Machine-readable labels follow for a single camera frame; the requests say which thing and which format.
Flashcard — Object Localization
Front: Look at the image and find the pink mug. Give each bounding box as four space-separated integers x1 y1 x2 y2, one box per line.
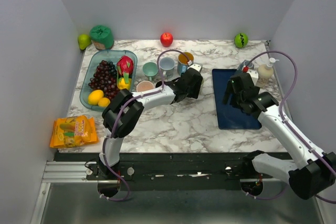
136 81 155 92

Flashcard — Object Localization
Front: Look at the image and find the red dragon fruit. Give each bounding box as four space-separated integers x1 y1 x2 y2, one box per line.
117 55 134 76

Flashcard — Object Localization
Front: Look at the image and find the dark teal mug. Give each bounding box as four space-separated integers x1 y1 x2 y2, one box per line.
235 60 255 74

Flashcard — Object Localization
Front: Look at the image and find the yellow mango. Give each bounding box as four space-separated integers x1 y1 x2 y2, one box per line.
88 90 104 105

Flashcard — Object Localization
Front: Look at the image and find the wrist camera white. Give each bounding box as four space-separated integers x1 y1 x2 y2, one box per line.
187 63 203 73
242 67 259 85

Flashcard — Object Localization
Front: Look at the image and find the small yellow lemon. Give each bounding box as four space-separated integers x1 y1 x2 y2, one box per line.
98 97 111 107

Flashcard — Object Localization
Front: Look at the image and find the green pear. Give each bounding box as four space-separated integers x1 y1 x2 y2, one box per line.
78 34 91 50

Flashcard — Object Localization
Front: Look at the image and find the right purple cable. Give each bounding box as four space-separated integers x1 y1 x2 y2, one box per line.
243 50 336 204

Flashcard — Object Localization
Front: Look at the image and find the cream soap pump bottle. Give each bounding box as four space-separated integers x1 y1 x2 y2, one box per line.
256 58 278 88

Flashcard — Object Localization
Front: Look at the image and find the black table front rail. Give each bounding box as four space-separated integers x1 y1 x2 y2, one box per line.
54 153 270 196

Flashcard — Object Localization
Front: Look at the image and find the dark blue tray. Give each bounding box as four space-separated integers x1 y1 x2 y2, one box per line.
212 69 261 130

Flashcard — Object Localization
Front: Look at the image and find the mint green mug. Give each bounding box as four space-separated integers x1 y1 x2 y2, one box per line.
142 62 158 81

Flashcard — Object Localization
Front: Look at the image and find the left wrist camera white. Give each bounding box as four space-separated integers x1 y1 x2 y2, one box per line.
187 63 203 73

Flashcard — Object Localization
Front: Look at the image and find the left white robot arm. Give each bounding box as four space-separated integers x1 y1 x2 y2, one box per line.
97 64 203 179

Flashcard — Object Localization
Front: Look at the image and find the green striped ball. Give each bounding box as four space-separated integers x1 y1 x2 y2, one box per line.
234 33 248 48

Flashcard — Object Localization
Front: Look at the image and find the grey blue mug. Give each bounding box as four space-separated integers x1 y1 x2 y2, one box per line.
159 57 175 79

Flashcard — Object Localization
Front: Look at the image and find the teal transparent fruit tray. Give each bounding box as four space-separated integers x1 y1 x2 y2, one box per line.
79 49 138 112

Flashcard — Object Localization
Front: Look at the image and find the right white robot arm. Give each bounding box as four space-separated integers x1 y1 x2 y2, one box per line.
223 72 335 200

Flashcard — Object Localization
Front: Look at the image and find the red apple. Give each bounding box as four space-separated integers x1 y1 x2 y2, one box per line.
160 33 174 47

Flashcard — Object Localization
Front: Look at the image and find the dark purple grapes bunch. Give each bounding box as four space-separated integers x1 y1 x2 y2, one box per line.
88 60 119 100

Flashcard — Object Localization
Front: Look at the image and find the orange snack bag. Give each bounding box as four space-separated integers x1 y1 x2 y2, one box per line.
49 115 99 148

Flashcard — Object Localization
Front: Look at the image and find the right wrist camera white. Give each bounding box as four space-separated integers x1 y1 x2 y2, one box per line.
242 67 259 85

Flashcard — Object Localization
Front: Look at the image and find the blue butterfly mug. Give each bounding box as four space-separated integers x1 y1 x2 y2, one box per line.
177 52 194 76

